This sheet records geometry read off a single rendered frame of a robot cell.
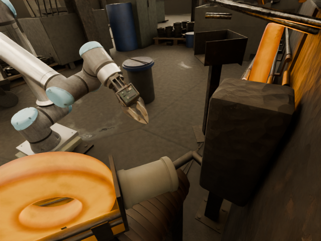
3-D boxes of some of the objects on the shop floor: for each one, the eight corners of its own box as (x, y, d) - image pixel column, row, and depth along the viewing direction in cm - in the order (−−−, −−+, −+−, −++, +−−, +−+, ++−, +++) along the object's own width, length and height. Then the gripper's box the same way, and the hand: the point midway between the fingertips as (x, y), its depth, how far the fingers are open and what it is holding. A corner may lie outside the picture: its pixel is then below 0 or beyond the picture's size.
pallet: (210, 38, 394) (212, 17, 367) (200, 46, 340) (202, 22, 313) (167, 37, 444) (166, 19, 417) (153, 44, 390) (151, 24, 363)
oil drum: (144, 46, 387) (139, 0, 332) (129, 52, 350) (119, 2, 295) (127, 44, 415) (119, 2, 360) (110, 50, 377) (98, 5, 323)
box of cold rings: (91, 49, 403) (77, 8, 350) (115, 52, 358) (104, 5, 304) (41, 65, 328) (14, 15, 274) (64, 71, 282) (37, 14, 228)
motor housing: (188, 235, 75) (194, 170, 43) (164, 292, 62) (144, 261, 29) (165, 220, 82) (154, 152, 49) (138, 268, 68) (98, 220, 35)
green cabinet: (128, 47, 387) (111, -38, 295) (145, 40, 432) (135, -35, 339) (143, 49, 365) (130, -43, 272) (159, 41, 409) (153, -40, 317)
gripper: (101, 81, 56) (138, 128, 55) (123, 68, 58) (158, 113, 57) (106, 90, 64) (138, 131, 63) (124, 78, 66) (155, 117, 65)
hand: (145, 121), depth 63 cm, fingers closed
